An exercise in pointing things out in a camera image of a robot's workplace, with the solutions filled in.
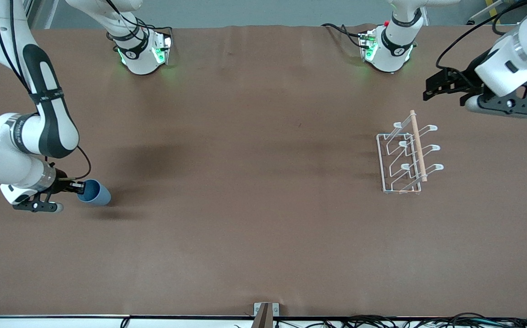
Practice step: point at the brown paper table cover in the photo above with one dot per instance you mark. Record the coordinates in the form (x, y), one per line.
(245, 182)

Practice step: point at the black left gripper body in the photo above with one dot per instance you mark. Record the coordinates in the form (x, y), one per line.
(468, 78)

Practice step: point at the blue plastic cup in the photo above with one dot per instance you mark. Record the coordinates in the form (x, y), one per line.
(99, 196)

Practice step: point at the dark camera mount post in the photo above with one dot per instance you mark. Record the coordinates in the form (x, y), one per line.
(263, 319)

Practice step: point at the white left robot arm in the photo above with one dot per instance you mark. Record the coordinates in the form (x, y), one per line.
(509, 64)

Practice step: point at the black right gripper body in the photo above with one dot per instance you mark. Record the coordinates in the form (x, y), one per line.
(60, 181)

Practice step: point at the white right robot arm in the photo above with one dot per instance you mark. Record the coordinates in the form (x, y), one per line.
(53, 127)

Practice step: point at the aluminium frame profile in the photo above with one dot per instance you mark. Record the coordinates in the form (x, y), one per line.
(28, 7)

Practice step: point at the small metal bracket plate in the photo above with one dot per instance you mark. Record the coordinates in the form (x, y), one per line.
(276, 310)

